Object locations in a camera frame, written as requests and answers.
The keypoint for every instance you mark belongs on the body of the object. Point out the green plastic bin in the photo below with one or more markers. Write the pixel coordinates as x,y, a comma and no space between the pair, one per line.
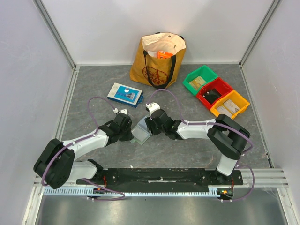
205,72

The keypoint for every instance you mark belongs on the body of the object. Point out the red plastic bin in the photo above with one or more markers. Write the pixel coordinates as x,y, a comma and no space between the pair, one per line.
220,85

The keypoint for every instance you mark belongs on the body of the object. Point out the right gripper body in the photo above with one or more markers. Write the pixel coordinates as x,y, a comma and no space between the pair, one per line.
151,125

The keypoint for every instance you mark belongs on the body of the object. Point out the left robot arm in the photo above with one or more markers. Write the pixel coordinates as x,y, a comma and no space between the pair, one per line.
58,162

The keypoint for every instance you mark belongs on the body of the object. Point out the blue white product box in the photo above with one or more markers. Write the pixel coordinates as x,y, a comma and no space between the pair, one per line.
126,95

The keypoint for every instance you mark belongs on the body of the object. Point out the orange box in bag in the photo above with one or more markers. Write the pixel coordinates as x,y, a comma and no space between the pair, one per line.
163,54

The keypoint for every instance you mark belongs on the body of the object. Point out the silver card in yellow bin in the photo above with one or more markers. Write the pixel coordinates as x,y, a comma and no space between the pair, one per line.
231,106

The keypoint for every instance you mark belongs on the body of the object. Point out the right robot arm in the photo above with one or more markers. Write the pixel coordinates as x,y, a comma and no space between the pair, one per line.
228,136

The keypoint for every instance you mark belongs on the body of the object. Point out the green card holder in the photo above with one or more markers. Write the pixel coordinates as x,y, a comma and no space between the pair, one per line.
140,132

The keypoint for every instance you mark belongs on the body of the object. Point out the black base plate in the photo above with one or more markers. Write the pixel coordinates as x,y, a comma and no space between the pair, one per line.
120,176

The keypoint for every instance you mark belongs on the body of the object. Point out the slotted cable duct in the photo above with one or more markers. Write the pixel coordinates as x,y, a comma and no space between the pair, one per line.
91,191

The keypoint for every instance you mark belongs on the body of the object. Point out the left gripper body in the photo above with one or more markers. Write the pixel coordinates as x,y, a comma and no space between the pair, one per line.
125,133

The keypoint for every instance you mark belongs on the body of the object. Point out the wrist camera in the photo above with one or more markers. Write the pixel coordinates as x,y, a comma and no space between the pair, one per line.
123,111
152,107

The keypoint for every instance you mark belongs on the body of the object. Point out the yellow plastic bin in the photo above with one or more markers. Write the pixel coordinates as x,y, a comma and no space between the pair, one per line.
238,99

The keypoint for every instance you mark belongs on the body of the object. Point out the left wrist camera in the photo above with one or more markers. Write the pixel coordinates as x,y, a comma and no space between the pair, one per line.
123,111

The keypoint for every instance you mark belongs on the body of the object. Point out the brown tote bag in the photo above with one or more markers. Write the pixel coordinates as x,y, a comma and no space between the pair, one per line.
159,73

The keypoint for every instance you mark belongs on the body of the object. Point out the gold credit card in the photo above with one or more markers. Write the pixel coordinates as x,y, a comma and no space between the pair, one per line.
197,82

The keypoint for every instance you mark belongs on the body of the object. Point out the black credit card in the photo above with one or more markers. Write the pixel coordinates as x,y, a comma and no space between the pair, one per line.
211,96

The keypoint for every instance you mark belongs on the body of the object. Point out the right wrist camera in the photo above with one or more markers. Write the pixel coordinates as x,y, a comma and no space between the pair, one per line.
152,107

